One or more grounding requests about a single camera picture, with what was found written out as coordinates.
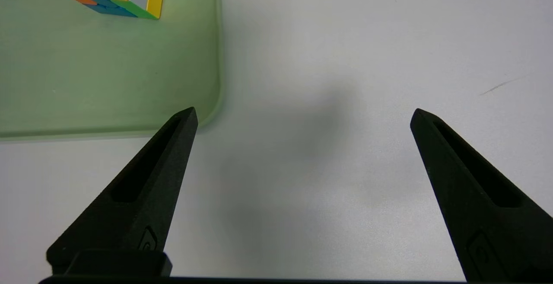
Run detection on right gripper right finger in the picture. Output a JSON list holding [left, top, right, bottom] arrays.
[[410, 108, 553, 282]]

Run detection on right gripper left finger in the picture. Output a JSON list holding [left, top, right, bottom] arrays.
[[47, 107, 199, 276]]

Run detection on light green plastic tray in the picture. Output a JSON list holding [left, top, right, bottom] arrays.
[[0, 0, 224, 141]]

